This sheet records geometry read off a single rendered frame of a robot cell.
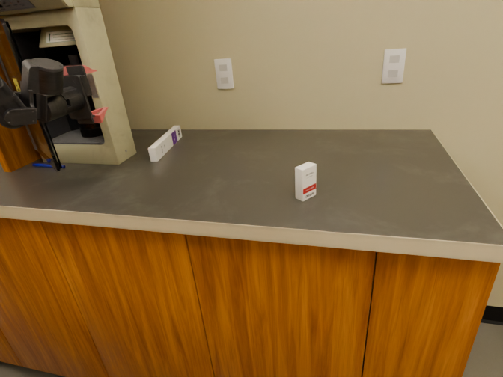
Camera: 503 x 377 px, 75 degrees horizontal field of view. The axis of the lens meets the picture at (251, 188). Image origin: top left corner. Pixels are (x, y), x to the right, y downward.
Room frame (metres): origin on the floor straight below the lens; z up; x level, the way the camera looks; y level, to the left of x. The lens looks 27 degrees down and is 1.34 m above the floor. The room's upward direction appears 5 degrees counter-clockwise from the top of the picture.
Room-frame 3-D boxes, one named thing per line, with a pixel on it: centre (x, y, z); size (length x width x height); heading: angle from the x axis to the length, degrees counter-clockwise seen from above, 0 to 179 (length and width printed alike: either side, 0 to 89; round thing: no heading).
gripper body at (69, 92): (0.80, 0.41, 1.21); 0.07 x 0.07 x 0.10; 73
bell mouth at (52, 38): (1.18, 0.55, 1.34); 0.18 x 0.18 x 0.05
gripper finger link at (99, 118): (0.87, 0.39, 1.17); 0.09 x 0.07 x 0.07; 163
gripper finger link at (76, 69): (0.87, 0.39, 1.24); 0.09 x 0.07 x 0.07; 163
